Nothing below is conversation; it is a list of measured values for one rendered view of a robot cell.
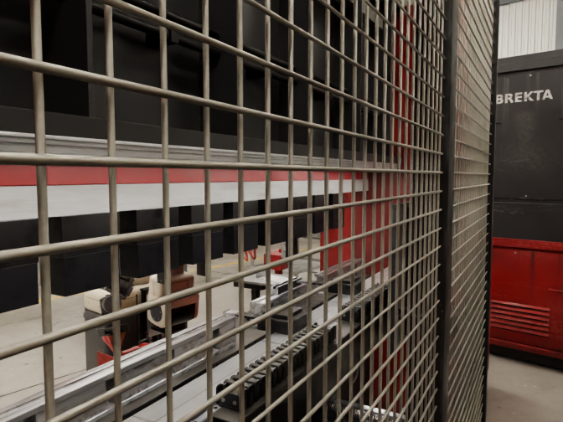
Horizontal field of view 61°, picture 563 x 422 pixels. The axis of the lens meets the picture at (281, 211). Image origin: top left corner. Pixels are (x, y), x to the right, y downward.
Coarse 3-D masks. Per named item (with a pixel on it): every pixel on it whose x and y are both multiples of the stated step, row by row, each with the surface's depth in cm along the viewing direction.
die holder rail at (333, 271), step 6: (354, 258) 260; (348, 264) 243; (354, 264) 249; (360, 264) 257; (330, 270) 226; (336, 270) 227; (348, 270) 241; (360, 270) 258; (318, 276) 218; (330, 276) 221; (318, 294) 218
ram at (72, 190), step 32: (0, 192) 84; (32, 192) 89; (64, 192) 95; (96, 192) 102; (128, 192) 110; (160, 192) 119; (192, 192) 130; (224, 192) 143; (256, 192) 159; (320, 192) 205
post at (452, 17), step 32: (448, 0) 62; (416, 32) 64; (448, 32) 62; (416, 64) 64; (448, 64) 63; (416, 96) 65; (448, 96) 63; (448, 128) 63; (448, 160) 64; (448, 192) 64; (448, 224) 65; (416, 256) 66; (448, 256) 66; (416, 288) 66; (448, 288) 67; (416, 320) 67; (448, 320) 68; (448, 352) 69
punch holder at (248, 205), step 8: (256, 200) 159; (224, 208) 149; (232, 208) 147; (248, 208) 155; (256, 208) 160; (224, 216) 149; (232, 216) 148; (248, 216) 155; (248, 224) 155; (256, 224) 160; (224, 232) 150; (232, 232) 149; (248, 232) 156; (256, 232) 160; (224, 240) 150; (232, 240) 149; (248, 240) 156; (256, 240) 160; (224, 248) 150; (232, 248) 149; (248, 248) 156; (256, 248) 160
